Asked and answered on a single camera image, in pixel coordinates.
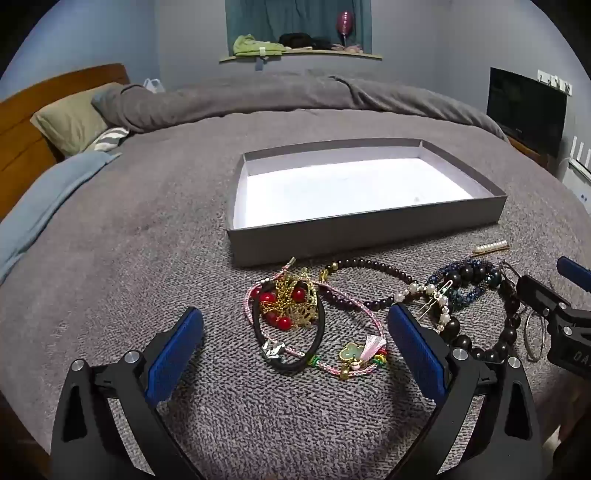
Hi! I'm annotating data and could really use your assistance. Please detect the large dark bead bracelet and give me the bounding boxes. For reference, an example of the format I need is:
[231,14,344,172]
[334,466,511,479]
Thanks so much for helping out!
[436,262,523,365]

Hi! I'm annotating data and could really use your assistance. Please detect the black hair tie silver charm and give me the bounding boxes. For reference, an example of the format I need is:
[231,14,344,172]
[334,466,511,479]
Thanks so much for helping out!
[252,286,327,374]

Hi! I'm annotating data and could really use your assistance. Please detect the wooden window sill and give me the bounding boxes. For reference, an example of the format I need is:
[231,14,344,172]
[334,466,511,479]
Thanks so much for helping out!
[218,48,383,64]

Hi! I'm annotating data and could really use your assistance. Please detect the white wall hook rack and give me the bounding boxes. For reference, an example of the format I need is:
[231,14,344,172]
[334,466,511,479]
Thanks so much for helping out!
[536,69,574,97]

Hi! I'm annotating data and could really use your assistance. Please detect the green cloth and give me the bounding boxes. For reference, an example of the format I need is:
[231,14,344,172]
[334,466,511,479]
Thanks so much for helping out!
[233,34,286,57]

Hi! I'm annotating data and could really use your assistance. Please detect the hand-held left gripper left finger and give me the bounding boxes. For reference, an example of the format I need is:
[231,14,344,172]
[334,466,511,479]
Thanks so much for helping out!
[50,306,205,480]

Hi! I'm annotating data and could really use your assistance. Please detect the black cloth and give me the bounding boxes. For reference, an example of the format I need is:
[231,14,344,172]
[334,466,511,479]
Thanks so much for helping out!
[279,32,334,51]

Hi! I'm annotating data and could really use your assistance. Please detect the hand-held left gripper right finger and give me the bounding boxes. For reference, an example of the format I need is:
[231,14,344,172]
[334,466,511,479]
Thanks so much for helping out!
[387,302,543,480]

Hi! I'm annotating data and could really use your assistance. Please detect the light blue blanket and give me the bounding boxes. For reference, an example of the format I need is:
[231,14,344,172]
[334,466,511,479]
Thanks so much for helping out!
[0,151,122,285]

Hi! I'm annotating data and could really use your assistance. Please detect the gold tassel ornament red beads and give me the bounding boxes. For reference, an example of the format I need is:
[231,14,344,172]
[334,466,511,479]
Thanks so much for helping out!
[252,272,321,331]

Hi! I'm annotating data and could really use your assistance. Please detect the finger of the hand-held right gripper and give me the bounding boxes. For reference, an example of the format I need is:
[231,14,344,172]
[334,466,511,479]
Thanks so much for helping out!
[516,274,573,320]
[556,256,591,294]

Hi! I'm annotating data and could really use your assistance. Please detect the dark purple bead bracelet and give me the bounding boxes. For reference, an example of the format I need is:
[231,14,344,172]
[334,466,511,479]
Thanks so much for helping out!
[320,258,416,313]

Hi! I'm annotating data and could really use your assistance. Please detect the white router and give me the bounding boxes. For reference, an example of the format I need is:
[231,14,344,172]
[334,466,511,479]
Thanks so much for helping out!
[565,136,591,177]

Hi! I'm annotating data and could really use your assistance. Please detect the gold pearl hair clip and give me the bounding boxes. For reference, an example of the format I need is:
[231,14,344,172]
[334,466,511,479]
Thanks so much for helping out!
[471,240,511,257]

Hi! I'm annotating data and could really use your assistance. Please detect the grey duvet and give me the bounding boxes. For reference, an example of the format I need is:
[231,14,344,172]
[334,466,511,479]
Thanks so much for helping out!
[91,69,509,142]

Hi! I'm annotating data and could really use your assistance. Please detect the striped pillow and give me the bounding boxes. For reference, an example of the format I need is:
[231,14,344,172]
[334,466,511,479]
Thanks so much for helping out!
[87,127,131,152]

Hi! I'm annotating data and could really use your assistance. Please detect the pink cord bracelet jade pendant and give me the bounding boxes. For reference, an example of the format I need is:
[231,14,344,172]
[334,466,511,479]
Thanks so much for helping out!
[244,258,389,382]

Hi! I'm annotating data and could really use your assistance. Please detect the blue bead bracelet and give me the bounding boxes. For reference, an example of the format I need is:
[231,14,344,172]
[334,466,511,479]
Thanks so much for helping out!
[425,259,502,311]

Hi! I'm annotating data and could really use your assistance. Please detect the olive pillow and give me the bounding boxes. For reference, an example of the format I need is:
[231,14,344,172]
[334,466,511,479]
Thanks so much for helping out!
[30,82,123,158]

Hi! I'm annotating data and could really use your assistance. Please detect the teal curtain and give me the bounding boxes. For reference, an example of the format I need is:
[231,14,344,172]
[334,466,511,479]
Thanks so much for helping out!
[225,0,373,54]

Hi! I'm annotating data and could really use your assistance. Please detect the wooden television stand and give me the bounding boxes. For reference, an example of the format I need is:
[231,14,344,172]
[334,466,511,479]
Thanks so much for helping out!
[507,136,557,174]

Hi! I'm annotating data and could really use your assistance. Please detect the grey cardboard box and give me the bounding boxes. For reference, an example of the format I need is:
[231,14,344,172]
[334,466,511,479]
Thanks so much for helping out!
[225,137,508,267]

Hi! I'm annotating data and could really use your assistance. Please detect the pearl hairpin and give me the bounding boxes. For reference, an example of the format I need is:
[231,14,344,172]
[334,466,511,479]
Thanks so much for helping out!
[392,279,451,334]

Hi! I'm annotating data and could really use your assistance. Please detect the wooden headboard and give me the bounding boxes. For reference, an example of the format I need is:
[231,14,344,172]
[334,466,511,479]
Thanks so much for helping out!
[0,64,131,222]

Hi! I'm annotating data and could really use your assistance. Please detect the grey bed cover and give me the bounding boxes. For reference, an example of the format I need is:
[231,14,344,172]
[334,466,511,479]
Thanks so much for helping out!
[0,108,591,480]

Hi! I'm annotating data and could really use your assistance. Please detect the black television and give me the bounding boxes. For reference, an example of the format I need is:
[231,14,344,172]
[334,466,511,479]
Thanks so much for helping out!
[486,67,568,156]

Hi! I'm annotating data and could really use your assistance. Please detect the silver hoop ring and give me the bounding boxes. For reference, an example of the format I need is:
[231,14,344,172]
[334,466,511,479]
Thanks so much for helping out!
[523,309,551,363]

